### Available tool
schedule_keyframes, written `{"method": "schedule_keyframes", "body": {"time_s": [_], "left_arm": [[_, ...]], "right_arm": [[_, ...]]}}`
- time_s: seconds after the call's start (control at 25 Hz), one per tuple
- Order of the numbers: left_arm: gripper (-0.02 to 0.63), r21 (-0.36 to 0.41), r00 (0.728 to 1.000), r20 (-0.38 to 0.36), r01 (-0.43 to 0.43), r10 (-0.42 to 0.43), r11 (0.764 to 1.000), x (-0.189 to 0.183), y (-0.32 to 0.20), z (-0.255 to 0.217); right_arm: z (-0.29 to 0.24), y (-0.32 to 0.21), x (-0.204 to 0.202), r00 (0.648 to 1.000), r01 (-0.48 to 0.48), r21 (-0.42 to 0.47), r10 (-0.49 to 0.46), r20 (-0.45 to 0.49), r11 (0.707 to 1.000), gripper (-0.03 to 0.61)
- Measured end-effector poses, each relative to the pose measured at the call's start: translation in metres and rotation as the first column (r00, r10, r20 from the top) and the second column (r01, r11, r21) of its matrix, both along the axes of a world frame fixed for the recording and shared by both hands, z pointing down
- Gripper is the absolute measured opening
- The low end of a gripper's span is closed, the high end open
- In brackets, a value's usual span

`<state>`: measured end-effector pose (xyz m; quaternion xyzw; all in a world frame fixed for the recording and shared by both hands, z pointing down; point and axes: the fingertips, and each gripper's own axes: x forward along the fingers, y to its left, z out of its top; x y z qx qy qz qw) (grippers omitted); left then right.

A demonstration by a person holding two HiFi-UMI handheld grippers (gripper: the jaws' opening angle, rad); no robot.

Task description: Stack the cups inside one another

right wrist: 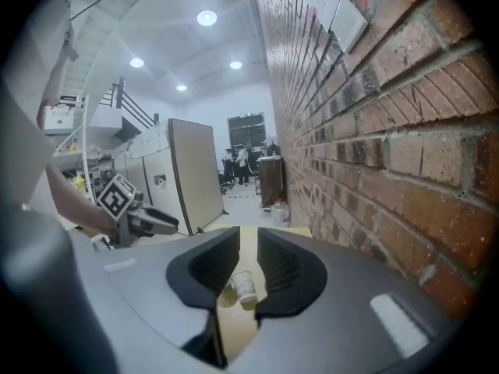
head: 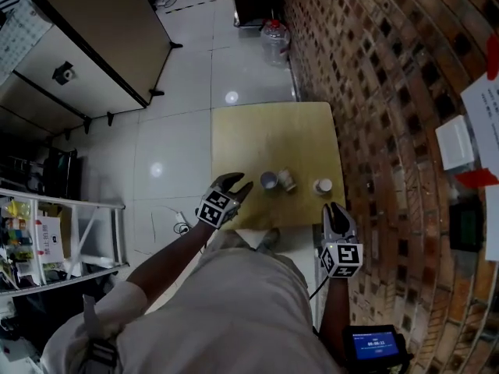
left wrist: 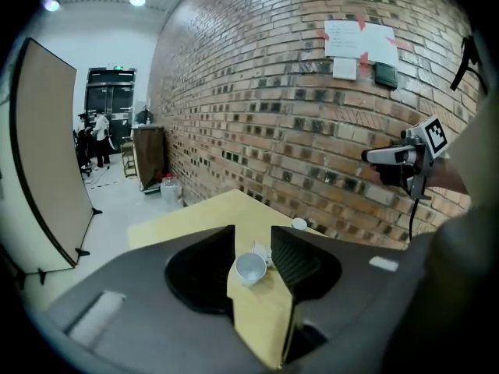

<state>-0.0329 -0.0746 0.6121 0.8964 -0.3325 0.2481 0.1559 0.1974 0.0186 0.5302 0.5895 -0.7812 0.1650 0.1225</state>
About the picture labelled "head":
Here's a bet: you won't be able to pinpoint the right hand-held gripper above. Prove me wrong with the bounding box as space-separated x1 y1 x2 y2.
320 202 364 279

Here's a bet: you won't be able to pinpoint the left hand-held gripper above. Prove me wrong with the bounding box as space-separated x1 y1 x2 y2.
196 172 254 231

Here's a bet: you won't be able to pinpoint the person's right forearm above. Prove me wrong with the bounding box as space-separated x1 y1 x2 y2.
319 277 351 362

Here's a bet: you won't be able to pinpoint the person's left forearm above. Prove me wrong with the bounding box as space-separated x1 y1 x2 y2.
126 220 214 315

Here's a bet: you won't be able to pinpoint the person's beige trousers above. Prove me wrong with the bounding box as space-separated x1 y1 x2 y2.
200 228 309 272

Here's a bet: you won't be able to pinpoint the person's grey shoe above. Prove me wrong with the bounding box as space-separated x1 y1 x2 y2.
256 228 281 253

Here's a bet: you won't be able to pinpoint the black device blue screen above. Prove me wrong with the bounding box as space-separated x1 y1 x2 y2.
342 324 412 374

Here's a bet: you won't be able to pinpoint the person's white shirt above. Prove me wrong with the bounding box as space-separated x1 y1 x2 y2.
41 247 340 374

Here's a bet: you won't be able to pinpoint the red tape strip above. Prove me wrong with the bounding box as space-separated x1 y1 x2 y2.
486 33 499 81
455 168 499 189

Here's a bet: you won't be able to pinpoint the clear water jug red cap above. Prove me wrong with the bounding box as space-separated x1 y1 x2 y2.
260 19 292 69

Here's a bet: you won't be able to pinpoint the blank white paper sheet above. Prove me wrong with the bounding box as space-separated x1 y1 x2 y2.
485 185 499 264

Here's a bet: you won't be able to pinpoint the white metal shelf rack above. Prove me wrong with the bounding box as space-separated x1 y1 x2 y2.
0 187 129 298

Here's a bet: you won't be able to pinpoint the white paper notice with text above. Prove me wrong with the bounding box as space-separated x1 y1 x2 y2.
459 72 499 171

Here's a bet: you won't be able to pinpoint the white sign red print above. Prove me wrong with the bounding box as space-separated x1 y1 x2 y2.
34 215 65 264

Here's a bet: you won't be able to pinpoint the brown partition panel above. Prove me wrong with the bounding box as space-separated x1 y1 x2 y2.
30 0 183 108

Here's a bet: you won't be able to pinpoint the small black birdhouse box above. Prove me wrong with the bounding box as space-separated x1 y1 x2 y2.
52 60 76 86

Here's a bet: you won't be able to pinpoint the pile of colourful small items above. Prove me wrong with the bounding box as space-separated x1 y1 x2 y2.
0 200 34 256

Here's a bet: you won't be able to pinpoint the patterned white sheet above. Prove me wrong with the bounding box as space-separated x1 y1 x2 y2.
0 0 54 87

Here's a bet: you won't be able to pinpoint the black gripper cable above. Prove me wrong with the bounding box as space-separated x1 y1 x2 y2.
309 274 331 302

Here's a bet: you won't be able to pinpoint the black wall display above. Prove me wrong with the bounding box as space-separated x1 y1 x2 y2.
448 203 484 253

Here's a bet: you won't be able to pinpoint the white wall switch box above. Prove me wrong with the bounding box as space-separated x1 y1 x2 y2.
435 114 475 171

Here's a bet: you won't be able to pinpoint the white chest strap black buckle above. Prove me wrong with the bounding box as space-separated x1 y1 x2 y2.
81 294 120 374

